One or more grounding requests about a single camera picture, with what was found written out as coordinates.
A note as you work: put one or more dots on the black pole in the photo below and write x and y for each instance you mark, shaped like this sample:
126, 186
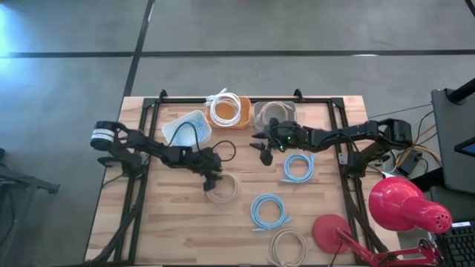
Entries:
462, 92

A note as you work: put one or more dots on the small metal bracket plate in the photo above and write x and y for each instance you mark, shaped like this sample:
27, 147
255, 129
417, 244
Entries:
343, 158

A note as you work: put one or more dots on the black floor stand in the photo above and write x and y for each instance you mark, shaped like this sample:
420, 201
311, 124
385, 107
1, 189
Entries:
33, 181

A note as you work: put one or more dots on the grey plastic bin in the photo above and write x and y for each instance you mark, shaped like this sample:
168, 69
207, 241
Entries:
276, 113

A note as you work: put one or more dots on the orange plastic bin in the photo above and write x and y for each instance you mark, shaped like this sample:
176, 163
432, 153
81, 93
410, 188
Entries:
224, 110

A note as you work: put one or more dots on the white plastic bin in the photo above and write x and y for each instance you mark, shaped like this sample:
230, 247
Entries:
182, 142

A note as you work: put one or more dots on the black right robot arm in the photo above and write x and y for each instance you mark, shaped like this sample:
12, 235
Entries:
345, 135

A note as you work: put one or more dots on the tablet screen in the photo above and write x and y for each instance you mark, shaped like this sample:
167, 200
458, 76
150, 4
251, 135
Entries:
468, 147

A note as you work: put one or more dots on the black computer keyboard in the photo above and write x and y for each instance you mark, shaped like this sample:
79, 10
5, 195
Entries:
460, 244

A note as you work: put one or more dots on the red desk lamp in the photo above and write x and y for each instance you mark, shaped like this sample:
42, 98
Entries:
397, 202

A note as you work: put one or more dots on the black power adapter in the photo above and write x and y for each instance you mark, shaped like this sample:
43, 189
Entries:
408, 165

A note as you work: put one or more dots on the black metal table frame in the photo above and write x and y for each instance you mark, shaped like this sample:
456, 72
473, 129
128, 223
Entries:
315, 100

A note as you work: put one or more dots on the grey cart top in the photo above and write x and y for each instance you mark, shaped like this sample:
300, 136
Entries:
451, 148

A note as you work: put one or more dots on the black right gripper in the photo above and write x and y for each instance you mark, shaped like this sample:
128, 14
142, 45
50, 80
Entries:
287, 137

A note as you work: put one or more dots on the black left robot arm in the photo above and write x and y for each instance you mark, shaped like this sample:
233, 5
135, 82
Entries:
148, 146

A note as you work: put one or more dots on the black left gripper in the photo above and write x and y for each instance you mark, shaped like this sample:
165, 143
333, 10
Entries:
206, 163

